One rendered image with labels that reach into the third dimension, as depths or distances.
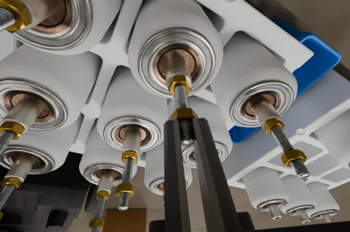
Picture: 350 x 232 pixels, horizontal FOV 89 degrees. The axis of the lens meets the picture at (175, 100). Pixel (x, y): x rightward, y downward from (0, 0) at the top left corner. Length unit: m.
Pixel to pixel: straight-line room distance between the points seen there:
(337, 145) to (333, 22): 0.28
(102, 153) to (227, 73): 0.22
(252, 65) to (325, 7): 0.35
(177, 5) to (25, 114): 0.18
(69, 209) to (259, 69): 0.59
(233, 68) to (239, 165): 0.37
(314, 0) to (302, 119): 0.25
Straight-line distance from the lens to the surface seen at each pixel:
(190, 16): 0.17
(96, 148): 0.32
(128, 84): 0.25
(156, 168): 0.35
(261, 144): 0.52
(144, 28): 0.17
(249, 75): 0.21
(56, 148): 0.32
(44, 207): 0.65
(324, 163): 0.71
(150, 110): 0.22
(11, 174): 0.33
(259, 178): 0.56
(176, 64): 0.16
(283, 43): 0.30
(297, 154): 0.20
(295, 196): 0.64
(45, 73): 0.22
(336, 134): 0.47
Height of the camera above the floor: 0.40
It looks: 49 degrees down
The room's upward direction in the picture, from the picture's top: 174 degrees clockwise
